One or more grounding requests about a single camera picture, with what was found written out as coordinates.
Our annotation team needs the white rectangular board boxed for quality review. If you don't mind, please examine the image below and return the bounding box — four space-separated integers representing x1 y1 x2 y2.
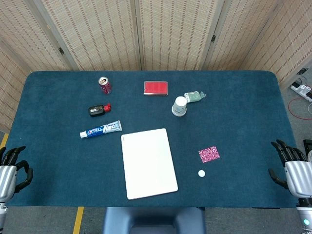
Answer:
120 128 179 200

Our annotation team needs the blue white toothpaste tube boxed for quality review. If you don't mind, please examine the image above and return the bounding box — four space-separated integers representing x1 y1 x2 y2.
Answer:
79 119 122 139

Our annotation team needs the white paper cup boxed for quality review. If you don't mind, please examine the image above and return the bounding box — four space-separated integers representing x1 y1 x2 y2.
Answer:
171 96 188 117

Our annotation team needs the dark blue table cloth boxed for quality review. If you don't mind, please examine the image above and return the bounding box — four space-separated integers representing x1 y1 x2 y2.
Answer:
5 70 298 209

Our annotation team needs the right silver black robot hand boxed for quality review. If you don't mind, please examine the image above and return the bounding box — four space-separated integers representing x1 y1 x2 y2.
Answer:
268 139 312 198

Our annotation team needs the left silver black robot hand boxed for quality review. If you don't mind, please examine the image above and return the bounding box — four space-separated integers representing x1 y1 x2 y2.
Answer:
0 146 34 203

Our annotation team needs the woven bamboo folding screen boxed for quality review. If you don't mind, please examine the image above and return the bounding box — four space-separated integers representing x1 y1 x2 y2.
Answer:
0 0 312 134

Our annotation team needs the white power strip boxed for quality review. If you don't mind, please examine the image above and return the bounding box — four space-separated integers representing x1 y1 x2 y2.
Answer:
290 81 312 102

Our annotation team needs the pink patterned packet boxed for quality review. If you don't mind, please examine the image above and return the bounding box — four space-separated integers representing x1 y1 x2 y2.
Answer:
198 146 221 163

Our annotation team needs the black ink bottle red cap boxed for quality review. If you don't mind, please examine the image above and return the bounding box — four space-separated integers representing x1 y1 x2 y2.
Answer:
88 103 112 117

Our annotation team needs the red floor cable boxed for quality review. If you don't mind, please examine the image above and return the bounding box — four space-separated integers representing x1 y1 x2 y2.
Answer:
288 97 312 120

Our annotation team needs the red ink pad box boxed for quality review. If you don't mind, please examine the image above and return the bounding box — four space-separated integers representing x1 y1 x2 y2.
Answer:
143 80 169 96

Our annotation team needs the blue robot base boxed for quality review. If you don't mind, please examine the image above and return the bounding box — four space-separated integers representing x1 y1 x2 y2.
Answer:
102 207 207 234

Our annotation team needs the red soda can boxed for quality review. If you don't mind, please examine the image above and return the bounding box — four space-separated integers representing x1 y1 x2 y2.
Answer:
98 76 113 95

